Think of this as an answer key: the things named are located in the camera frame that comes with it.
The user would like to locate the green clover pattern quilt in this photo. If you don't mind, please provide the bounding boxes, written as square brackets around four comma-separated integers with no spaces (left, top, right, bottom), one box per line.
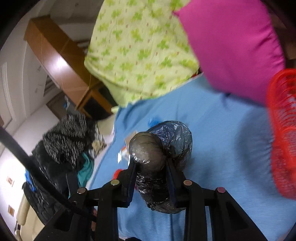
[84,0,200,107]

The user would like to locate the blue bed sheet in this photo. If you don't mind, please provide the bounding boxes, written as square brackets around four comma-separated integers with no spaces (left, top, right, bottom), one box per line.
[90,76,295,240]

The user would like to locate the black white patterned garment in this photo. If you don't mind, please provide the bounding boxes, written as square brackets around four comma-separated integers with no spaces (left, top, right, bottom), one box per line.
[43,113,88,170]

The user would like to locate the brown wooden pillar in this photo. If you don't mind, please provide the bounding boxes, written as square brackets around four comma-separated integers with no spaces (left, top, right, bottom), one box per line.
[23,15,102,105]

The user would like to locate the magenta pillow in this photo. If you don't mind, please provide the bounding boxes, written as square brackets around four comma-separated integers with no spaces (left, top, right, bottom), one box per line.
[175,1,285,105]

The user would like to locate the black plastic trash bag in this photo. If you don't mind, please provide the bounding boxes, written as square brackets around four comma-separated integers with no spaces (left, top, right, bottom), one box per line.
[128,120,193,214]

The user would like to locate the red plastic mesh basket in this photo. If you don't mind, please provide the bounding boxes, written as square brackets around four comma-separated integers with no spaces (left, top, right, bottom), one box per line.
[267,68,295,199]

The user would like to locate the teal garment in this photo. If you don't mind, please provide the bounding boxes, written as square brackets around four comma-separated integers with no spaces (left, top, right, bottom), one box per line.
[77,153,94,187]

